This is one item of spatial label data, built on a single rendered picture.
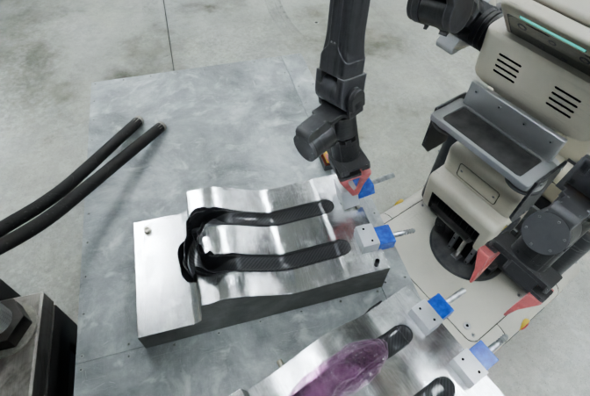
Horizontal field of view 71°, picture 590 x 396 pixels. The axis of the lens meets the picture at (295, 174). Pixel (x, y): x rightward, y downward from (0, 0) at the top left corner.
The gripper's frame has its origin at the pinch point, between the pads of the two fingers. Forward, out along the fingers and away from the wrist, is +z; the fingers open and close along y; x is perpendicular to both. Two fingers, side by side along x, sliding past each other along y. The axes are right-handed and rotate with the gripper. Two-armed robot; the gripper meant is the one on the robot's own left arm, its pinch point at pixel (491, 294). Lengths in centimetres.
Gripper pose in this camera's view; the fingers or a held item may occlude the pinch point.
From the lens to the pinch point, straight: 78.5
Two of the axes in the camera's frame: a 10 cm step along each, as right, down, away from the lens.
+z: -3.9, 7.7, 5.1
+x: 7.2, -1.0, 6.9
